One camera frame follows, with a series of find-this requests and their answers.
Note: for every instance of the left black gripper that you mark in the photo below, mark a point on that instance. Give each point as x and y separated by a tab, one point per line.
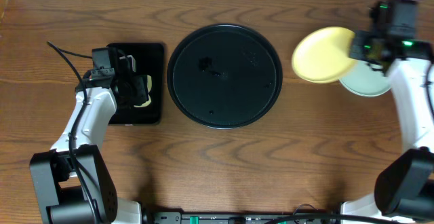
141	90

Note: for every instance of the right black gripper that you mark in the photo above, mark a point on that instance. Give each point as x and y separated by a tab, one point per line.
357	53

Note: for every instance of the green yellow sponge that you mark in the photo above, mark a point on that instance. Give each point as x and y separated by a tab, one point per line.
144	87

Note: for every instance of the light blue plate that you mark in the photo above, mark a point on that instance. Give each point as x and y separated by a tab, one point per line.
363	81

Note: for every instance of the yellow plate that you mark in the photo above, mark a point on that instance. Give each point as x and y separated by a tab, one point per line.
323	56

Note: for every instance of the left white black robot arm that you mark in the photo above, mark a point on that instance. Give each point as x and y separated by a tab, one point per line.
71	180

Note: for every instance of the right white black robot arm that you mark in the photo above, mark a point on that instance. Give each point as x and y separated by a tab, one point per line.
403	192

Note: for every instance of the black rectangular tray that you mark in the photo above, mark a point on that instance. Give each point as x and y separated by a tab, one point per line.
149	61

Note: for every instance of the round black serving tray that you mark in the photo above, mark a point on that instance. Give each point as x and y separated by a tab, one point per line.
224	76

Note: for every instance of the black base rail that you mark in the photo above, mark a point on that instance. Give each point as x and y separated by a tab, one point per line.
177	217

